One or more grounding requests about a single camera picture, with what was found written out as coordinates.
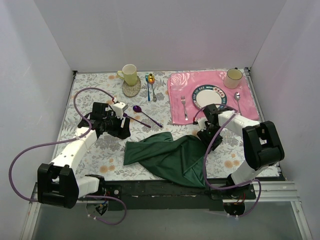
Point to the white plate blue rim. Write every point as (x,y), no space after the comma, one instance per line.
(209,94)

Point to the purple spoon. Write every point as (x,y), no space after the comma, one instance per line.
(141,117)

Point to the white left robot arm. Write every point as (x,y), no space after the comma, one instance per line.
(56,181)

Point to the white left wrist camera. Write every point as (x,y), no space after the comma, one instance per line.
(119,108)

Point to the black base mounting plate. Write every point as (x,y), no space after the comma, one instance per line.
(165,195)

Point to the yellow-green mug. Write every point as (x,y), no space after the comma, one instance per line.
(128,74)

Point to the silver fork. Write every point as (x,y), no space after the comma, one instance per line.
(183,101)

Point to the speckled round coaster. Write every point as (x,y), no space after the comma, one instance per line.
(131,90)

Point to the gold rainbow spoon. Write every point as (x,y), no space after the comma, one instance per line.
(151,81)

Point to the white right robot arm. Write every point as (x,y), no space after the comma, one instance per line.
(261,145)

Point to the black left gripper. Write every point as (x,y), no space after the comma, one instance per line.
(121,128)

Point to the aluminium frame rail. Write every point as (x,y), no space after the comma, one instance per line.
(279,191)

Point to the pink rose placemat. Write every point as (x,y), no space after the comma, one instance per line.
(190,91)

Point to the blue handled spoon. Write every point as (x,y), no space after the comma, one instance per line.
(148,86)

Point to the cream enamel mug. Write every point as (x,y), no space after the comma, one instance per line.
(233,78)

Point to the silver spoon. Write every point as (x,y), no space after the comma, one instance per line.
(237,97)

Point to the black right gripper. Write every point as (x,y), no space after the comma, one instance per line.
(208,135)

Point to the dark green cloth napkin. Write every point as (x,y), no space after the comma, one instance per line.
(179,161)

